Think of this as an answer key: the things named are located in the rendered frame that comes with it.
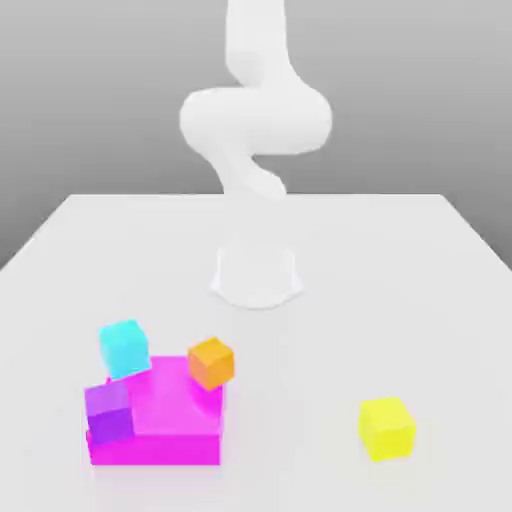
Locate small orange cube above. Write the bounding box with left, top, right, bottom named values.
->
left=187, top=336, right=236, bottom=392

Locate small cyan cube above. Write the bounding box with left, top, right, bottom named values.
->
left=98, top=318, right=153, bottom=381

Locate small purple cube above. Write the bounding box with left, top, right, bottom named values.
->
left=83, top=380, right=135, bottom=447

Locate small yellow cube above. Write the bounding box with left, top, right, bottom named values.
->
left=357, top=396, right=417, bottom=463

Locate large magenta box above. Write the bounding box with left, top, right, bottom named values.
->
left=85, top=355, right=224, bottom=467

